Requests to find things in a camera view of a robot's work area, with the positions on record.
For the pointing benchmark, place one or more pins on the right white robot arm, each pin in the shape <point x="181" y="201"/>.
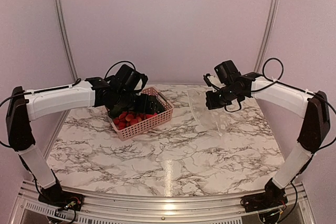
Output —
<point x="312" y="108"/>

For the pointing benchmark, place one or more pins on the pink perforated plastic basket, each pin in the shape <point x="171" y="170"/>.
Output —
<point x="141" y="123"/>

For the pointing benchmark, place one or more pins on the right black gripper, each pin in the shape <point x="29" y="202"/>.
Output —
<point x="211" y="104"/>

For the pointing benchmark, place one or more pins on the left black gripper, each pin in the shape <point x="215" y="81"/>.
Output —
<point x="143" y="108"/>

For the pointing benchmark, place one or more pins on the left aluminium frame post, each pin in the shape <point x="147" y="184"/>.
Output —
<point x="65" y="39"/>

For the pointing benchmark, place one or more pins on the green avocado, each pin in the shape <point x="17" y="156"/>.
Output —
<point x="115" y="111"/>

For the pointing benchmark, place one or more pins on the clear dotted zip top bag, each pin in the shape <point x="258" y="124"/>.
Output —
<point x="216" y="121"/>

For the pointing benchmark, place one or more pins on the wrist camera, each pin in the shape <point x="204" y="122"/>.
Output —
<point x="129" y="80"/>
<point x="228" y="74"/>

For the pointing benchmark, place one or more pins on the front aluminium rail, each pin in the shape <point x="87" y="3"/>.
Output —
<point x="113" y="208"/>

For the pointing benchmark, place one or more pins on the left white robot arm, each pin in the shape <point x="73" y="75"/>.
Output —
<point x="27" y="106"/>

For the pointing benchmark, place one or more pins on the aluminium frame post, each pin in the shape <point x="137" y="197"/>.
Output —
<point x="65" y="39"/>
<point x="267" y="32"/>

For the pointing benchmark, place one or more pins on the right aluminium frame post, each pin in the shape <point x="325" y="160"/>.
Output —
<point x="267" y="32"/>

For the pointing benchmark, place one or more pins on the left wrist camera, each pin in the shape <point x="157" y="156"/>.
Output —
<point x="129" y="80"/>

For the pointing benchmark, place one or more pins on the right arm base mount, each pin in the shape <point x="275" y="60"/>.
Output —
<point x="262" y="201"/>

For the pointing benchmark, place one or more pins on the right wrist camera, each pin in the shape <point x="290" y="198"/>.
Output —
<point x="228" y="74"/>

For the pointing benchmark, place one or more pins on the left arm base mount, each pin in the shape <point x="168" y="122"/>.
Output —
<point x="60" y="198"/>

